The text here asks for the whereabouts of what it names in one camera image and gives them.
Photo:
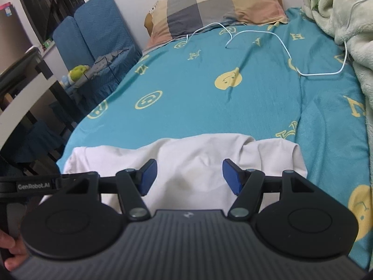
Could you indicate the pale green fleece blanket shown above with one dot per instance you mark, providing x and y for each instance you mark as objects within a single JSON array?
[{"x": 335, "y": 5}]

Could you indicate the blue quilted folding chair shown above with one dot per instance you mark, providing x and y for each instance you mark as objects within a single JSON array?
[{"x": 96, "y": 26}]

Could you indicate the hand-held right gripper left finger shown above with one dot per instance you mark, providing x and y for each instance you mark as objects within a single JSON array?
[{"x": 148, "y": 178}]

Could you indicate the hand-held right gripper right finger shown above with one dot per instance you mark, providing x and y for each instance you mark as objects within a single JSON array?
[{"x": 231, "y": 178}]

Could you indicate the dark window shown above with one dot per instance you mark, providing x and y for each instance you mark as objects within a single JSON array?
[{"x": 43, "y": 0}]

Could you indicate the grey toy model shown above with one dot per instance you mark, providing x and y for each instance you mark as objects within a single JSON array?
[{"x": 102, "y": 64}]

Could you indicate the teal printed bed sheet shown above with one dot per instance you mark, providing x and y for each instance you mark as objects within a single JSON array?
[{"x": 189, "y": 108}]

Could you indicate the brown cabinet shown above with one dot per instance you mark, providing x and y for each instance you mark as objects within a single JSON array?
[{"x": 14, "y": 35}]

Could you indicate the checked patchwork pillow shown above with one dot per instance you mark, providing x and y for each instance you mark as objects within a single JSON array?
[{"x": 209, "y": 3}]

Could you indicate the person's left hand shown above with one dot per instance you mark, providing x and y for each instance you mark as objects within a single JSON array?
[{"x": 19, "y": 261}]

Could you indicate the green plush toy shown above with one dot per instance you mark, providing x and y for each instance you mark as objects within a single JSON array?
[{"x": 77, "y": 71}]

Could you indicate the white printed t-shirt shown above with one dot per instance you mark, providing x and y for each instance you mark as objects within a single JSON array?
[{"x": 189, "y": 163}]

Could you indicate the black and white table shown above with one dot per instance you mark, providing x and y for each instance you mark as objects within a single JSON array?
[{"x": 23, "y": 99}]

